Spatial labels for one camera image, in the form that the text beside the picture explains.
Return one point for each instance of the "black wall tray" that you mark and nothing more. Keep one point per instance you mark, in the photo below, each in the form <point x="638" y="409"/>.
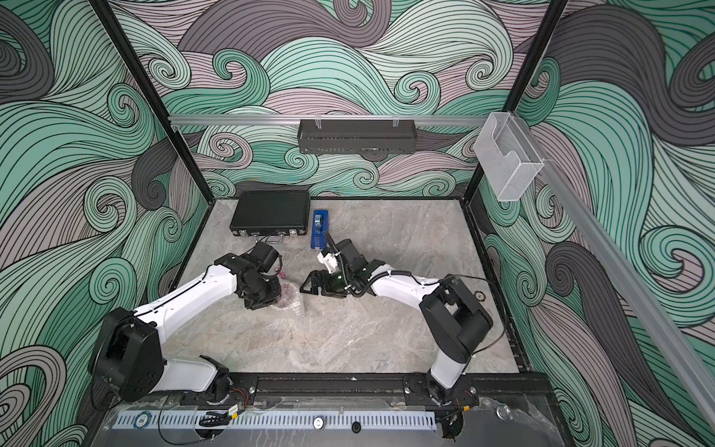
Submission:
<point x="357" y="136"/>

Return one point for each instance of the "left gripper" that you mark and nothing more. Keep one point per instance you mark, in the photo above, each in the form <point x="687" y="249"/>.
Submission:
<point x="276" y="293"/>

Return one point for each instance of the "aluminium back rail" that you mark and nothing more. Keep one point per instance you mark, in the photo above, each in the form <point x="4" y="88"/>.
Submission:
<point x="452" y="121"/>

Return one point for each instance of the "black carrying case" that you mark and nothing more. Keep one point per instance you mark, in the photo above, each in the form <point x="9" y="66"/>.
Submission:
<point x="266" y="213"/>

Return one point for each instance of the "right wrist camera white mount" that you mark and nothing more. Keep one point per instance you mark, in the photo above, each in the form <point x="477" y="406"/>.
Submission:
<point x="329" y="260"/>

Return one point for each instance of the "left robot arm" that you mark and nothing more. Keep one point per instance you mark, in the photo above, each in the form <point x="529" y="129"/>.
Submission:
<point x="128" y="353"/>

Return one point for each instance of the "white slotted cable duct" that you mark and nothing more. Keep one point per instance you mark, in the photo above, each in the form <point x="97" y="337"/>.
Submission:
<point x="368" y="420"/>

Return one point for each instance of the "blue tape dispenser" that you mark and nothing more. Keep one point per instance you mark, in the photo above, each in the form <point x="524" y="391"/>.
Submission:
<point x="320" y="226"/>

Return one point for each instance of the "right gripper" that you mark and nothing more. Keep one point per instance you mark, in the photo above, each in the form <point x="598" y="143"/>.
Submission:
<point x="328" y="289"/>

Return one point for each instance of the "white mug red inside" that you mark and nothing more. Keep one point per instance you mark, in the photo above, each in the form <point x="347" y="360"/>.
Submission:
<point x="289" y="296"/>

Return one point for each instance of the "clear bubble wrap sheet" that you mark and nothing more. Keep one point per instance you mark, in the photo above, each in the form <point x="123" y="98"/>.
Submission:
<point x="299" y="311"/>

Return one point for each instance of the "clear plastic wall bin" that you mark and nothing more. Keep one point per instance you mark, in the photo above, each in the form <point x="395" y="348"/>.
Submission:
<point x="507" y="152"/>

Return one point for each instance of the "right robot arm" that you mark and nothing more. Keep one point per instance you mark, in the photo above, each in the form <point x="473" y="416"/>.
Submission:
<point x="456" y="319"/>

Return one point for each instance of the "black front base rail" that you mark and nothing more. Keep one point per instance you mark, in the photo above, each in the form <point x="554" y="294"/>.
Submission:
<point x="258" y="388"/>

